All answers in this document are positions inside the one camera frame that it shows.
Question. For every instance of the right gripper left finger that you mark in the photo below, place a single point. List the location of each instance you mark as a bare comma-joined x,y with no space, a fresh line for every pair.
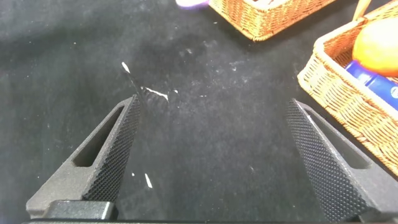
93,177

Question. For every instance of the orange fruit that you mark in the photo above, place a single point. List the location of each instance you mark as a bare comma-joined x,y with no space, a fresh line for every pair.
377,46

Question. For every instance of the black tablecloth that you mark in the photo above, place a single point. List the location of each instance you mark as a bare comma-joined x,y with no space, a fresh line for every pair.
217,140

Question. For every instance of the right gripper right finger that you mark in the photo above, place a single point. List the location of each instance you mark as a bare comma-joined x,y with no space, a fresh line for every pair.
342,183

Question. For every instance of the clear plastic film piece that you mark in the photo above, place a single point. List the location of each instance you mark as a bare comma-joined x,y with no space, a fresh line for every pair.
155,92

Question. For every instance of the purple bag roll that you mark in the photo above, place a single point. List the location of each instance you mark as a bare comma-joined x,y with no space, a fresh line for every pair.
191,3

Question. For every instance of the blue and white spray can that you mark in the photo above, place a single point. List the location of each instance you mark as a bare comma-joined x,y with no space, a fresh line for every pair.
379,84

